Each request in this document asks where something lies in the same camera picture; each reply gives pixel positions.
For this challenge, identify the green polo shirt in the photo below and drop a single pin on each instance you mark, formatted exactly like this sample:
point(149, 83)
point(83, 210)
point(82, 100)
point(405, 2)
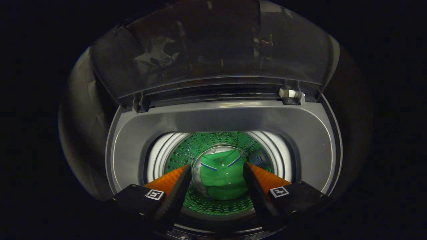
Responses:
point(222, 176)

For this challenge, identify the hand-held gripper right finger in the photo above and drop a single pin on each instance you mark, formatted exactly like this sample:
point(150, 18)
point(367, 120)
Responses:
point(258, 196)

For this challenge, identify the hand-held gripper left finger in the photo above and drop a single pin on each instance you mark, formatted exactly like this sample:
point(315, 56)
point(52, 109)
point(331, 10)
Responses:
point(176, 196)

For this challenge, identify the grey washing machine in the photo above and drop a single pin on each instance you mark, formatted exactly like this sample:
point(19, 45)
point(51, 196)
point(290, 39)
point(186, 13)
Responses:
point(217, 118)

